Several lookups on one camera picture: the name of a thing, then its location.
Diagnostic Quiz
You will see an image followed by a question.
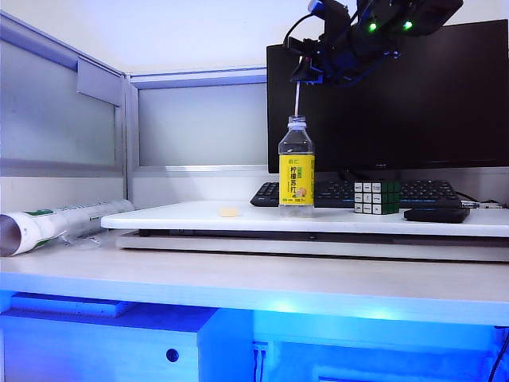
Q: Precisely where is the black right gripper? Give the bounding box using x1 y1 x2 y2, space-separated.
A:
291 7 383 87

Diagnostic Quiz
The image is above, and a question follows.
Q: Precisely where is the clear bottle yellow label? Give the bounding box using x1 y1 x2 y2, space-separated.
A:
278 114 317 219

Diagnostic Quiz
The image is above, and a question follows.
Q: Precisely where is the black computer monitor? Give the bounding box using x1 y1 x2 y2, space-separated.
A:
266 18 509 174

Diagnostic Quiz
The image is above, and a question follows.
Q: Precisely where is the frosted rear partition panel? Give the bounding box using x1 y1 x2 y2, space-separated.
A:
126 65 269 210

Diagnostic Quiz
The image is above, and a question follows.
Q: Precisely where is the black rubik's cube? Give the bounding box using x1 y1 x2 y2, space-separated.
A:
353 180 402 216

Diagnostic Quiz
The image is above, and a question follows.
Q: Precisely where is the black computer keyboard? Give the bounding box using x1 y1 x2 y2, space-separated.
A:
250 179 464 210

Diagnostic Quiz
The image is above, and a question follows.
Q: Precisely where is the grey flat platform base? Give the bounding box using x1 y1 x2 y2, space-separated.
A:
115 229 509 264

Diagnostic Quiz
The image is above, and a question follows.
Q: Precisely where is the flat black box device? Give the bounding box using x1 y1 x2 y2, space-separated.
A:
402 207 471 224

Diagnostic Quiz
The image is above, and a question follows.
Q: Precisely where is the white flat board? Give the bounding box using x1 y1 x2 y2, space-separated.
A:
100 199 509 239

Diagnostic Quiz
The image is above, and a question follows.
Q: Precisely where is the frosted side partition panel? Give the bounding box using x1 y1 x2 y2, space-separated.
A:
0 10 130 218

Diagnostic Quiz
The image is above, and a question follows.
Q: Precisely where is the crumpled clear plastic wrap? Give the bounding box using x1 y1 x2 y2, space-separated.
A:
59 231 106 251

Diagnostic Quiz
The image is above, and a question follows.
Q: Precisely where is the rolled white green poster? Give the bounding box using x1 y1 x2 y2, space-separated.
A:
0 198 135 258

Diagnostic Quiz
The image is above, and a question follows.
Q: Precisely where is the white slab under desk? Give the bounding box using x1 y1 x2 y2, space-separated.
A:
8 293 136 319

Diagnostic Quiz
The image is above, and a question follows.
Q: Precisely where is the white under-desk cabinet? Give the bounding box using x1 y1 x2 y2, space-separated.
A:
0 306 255 382

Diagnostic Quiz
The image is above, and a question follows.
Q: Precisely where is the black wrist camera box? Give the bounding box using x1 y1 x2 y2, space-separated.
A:
283 35 320 53

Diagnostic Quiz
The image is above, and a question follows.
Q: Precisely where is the black looped gripper cable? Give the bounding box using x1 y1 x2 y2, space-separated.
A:
281 10 328 48

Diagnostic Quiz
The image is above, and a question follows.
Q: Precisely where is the grey partition bracket plate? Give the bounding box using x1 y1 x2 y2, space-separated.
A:
76 57 123 109

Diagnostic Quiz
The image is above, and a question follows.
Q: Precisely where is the silver cable connector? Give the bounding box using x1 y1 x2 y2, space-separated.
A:
460 200 503 211

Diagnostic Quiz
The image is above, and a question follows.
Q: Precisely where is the black hanging cable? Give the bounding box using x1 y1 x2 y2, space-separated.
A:
487 325 509 382

